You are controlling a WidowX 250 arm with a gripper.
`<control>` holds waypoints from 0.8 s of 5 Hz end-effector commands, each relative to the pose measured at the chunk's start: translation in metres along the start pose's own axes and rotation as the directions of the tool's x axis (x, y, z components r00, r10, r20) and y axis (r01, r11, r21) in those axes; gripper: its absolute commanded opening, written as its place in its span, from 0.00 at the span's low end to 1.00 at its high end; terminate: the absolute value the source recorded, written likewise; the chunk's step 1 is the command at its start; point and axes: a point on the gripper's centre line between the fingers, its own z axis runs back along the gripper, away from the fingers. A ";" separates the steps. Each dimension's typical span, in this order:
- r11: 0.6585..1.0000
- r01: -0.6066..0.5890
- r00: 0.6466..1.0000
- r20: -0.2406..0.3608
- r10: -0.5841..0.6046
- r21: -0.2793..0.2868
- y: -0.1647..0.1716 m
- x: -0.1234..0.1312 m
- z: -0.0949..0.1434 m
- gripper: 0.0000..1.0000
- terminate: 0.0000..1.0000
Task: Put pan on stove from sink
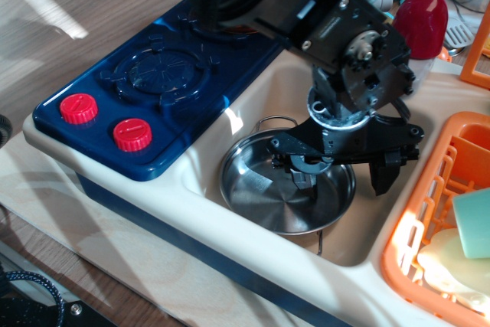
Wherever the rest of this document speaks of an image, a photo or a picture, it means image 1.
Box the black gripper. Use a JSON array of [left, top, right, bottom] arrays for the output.
[[266, 88, 424, 200]]

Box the stainless steel pan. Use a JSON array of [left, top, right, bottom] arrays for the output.
[[219, 116, 356, 256]]

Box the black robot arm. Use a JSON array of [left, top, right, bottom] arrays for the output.
[[190, 0, 423, 195]]

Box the cream toy sink unit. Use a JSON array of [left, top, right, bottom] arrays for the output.
[[23, 53, 489, 326]]

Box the blue toy stove top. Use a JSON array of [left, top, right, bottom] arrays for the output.
[[32, 0, 281, 181]]

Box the red stove knob right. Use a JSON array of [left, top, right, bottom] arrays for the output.
[[113, 118, 153, 152]]

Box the red stove knob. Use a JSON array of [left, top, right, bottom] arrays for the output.
[[113, 118, 153, 152], [60, 93, 99, 125]]

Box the red stove knob left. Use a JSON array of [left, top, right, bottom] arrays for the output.
[[60, 93, 99, 125]]

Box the orange dish rack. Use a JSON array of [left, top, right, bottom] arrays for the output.
[[381, 112, 489, 326]]

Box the teal plastic cup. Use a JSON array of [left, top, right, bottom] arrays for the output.
[[452, 188, 489, 259]]

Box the pale yellow plastic plate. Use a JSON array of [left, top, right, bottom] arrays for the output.
[[417, 228, 489, 317]]

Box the dark red plastic cup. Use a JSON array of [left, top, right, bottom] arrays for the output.
[[392, 0, 449, 60]]

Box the grey slotted spatula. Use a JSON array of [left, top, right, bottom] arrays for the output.
[[444, 18, 474, 56]]

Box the orange plastic frame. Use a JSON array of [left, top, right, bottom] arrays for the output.
[[460, 6, 489, 90]]

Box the black braided cable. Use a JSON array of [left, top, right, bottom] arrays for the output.
[[0, 270, 68, 327]]

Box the black mount plate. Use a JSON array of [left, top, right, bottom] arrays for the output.
[[1, 298, 116, 327]]

